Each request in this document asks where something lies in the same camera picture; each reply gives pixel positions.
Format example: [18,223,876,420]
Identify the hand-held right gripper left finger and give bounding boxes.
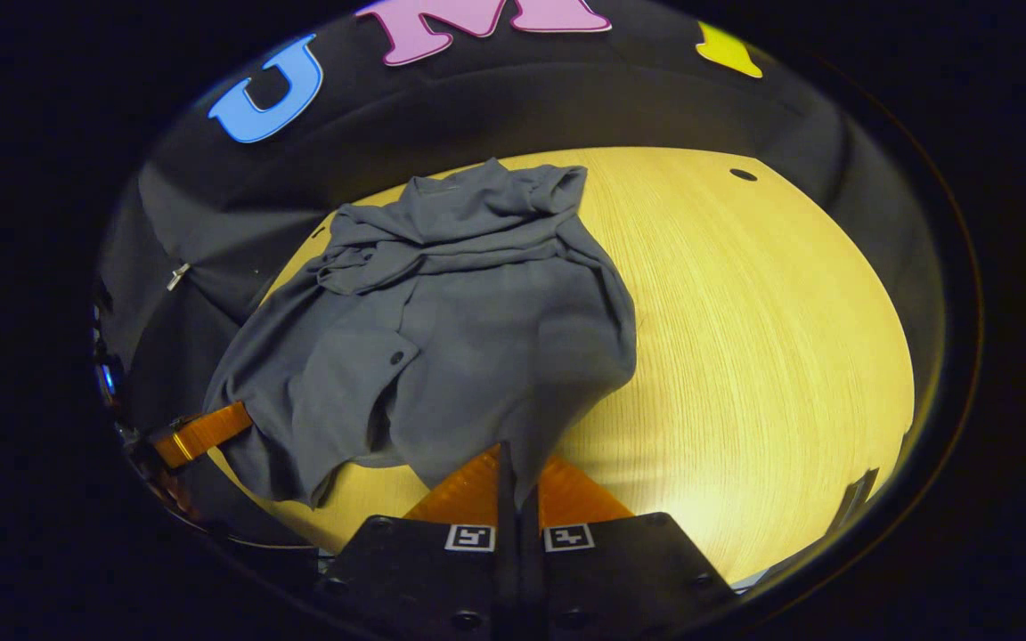
[317,442,519,641]

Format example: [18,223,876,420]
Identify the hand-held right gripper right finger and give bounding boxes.
[522,454,738,641]

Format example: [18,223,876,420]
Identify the grey collared shirt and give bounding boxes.
[203,158,639,508]

